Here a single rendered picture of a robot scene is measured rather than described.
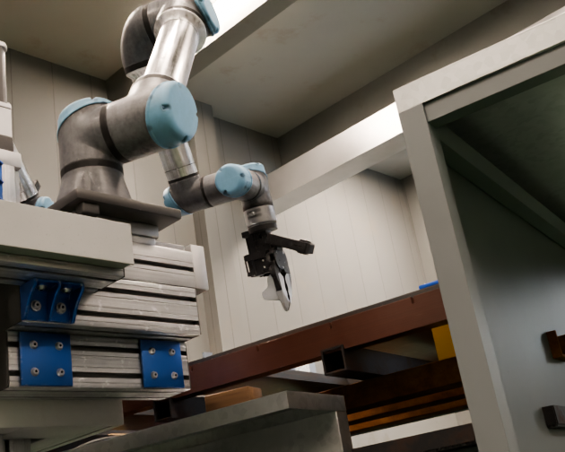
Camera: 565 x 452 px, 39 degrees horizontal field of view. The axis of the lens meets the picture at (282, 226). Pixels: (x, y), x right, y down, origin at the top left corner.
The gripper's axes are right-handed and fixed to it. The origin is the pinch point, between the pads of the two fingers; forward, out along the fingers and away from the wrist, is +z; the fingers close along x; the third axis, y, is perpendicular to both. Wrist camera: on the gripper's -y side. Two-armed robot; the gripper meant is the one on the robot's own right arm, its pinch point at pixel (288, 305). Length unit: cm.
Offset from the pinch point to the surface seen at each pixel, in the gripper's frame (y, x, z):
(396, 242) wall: 174, -821, -112
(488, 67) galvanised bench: -63, 61, -20
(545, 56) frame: -71, 62, -18
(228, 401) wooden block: 2.8, 34.3, 18.0
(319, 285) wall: 227, -646, -67
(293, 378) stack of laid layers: 10.2, -16.9, 17.2
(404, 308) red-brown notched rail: -34.4, 28.1, 8.7
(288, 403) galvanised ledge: -16, 48, 20
